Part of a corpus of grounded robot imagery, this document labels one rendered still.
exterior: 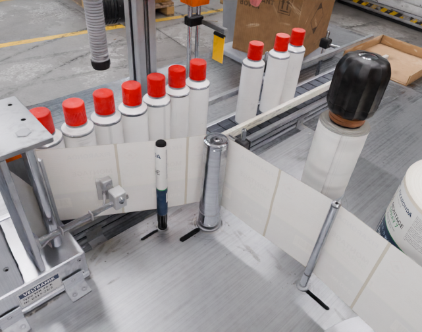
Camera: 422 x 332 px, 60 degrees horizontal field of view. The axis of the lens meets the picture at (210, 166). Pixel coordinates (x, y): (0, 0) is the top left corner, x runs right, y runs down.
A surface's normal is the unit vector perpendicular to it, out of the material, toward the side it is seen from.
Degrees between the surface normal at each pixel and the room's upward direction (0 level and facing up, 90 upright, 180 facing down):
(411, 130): 0
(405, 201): 90
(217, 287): 0
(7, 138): 0
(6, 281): 90
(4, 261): 90
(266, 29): 90
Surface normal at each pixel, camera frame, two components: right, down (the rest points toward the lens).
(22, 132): 0.07, -0.77
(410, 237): -0.93, 0.18
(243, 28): -0.59, 0.48
